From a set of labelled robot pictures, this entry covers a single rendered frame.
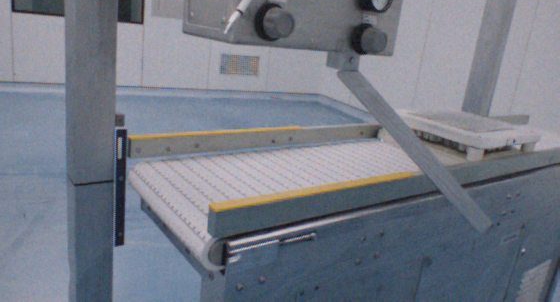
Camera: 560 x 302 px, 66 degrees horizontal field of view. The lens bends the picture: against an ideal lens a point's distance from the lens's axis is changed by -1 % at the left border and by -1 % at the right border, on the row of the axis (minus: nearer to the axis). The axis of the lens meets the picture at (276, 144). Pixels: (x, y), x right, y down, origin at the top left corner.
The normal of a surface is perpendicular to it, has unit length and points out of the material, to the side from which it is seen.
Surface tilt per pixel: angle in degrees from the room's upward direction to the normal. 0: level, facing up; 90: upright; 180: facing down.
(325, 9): 90
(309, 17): 90
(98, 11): 90
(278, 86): 90
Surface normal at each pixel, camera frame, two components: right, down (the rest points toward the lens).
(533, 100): -0.90, 0.01
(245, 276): 0.58, 0.29
